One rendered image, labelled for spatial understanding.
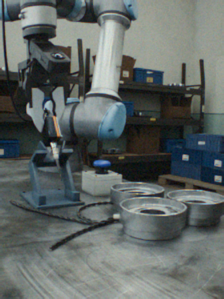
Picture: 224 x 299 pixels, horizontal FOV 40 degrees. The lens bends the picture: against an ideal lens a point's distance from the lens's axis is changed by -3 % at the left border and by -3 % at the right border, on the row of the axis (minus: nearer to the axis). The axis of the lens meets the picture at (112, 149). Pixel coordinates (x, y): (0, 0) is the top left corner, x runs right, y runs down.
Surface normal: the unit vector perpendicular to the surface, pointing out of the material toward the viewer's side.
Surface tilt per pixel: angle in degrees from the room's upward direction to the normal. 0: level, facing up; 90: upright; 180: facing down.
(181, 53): 90
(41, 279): 0
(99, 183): 90
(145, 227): 90
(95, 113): 74
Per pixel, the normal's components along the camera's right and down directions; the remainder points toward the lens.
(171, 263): 0.03, -0.99
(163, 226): 0.16, 0.10
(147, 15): 0.47, 0.10
